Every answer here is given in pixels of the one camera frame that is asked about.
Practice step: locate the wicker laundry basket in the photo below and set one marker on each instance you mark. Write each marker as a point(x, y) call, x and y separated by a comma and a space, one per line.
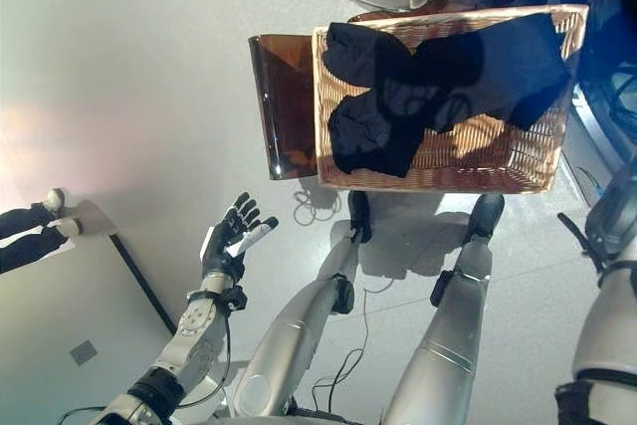
point(473, 166)

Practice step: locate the grey square outlet plate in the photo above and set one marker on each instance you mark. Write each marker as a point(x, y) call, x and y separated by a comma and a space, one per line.
point(83, 353)

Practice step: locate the brown acrylic stand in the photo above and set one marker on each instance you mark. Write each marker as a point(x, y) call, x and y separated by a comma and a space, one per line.
point(288, 106)

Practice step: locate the person in dark trousers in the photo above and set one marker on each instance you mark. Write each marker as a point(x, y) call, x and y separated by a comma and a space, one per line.
point(25, 231)

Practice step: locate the black garment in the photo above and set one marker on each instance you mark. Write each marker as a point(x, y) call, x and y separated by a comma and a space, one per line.
point(368, 136)

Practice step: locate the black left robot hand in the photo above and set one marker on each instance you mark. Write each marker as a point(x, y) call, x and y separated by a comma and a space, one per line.
point(221, 251)

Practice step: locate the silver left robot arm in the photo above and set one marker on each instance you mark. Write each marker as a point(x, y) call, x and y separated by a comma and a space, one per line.
point(194, 330)

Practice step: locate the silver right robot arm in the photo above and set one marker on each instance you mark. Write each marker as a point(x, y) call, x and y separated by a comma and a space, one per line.
point(607, 320)

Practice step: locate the grey front-load washing machine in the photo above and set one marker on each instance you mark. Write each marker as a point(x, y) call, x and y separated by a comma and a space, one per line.
point(597, 22)

